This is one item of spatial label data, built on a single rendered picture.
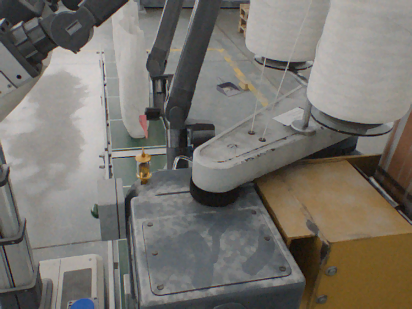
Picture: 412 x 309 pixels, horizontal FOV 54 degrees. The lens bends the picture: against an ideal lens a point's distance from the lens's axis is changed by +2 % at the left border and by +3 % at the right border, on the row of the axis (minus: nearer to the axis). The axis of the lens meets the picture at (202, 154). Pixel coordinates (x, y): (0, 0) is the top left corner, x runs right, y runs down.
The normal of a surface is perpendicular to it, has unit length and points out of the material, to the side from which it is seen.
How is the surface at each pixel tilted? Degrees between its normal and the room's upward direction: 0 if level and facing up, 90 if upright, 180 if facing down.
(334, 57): 86
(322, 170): 0
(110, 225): 90
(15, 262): 90
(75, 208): 0
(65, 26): 78
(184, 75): 71
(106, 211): 90
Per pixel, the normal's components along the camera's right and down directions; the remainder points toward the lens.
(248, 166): 0.61, 0.45
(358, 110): -0.29, 0.49
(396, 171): -0.97, 0.07
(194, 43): 0.07, 0.35
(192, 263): 0.05, -0.84
